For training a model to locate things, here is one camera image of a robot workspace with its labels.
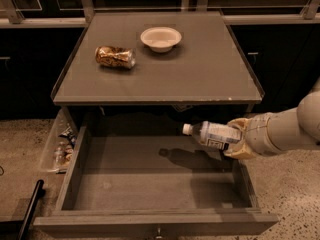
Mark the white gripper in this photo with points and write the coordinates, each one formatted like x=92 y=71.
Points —
x=257 y=133

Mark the blue labelled plastic bottle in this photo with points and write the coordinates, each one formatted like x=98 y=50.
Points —
x=213 y=135

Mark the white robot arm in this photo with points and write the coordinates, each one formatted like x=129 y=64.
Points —
x=270 y=134

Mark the grey drawer cabinet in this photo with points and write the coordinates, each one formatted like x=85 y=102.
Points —
x=205 y=68

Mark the open grey top drawer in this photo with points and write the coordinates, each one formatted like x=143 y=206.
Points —
x=131 y=174

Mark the small metal drawer knob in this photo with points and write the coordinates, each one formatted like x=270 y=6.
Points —
x=158 y=235

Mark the white paper bowl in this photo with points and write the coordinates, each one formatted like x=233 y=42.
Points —
x=160 y=39

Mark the crushed gold drink can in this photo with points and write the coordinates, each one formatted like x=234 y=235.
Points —
x=110 y=56

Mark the clear plastic bin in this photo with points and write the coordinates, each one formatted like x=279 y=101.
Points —
x=47 y=159

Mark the snack packets in bin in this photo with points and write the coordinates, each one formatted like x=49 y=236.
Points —
x=64 y=151

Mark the black bar on floor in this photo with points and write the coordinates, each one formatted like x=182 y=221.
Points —
x=38 y=192

